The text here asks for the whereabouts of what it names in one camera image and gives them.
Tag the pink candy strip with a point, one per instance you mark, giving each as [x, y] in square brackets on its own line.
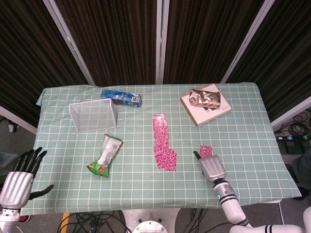
[160, 140]

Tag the green white snack bag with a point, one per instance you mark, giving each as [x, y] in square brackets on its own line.
[108, 155]

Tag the clear plastic box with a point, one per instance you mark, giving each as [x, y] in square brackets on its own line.
[92, 116]

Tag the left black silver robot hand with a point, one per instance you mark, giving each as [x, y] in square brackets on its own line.
[15, 188]

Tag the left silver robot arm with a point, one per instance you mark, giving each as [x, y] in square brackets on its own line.
[8, 219]

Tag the white partition base rail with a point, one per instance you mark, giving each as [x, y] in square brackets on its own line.
[291, 112]
[19, 120]

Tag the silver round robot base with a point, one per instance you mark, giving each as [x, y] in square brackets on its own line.
[150, 221]

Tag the white partition post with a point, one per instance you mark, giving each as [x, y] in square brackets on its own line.
[247, 41]
[70, 43]
[161, 41]

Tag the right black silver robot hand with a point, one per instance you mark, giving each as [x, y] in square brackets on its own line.
[212, 168]

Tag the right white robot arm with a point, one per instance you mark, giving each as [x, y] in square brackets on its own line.
[230, 206]

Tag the gold red foil bag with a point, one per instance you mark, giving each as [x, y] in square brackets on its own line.
[206, 98]

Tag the blue cookie package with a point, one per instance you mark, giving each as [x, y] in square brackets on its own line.
[126, 97]

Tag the pink flat box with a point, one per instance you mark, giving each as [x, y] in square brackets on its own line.
[209, 115]

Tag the green white checked tablecloth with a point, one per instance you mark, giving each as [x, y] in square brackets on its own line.
[243, 150]

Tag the dark ribbed partition panel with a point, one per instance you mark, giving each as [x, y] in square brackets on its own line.
[24, 53]
[286, 53]
[206, 36]
[109, 36]

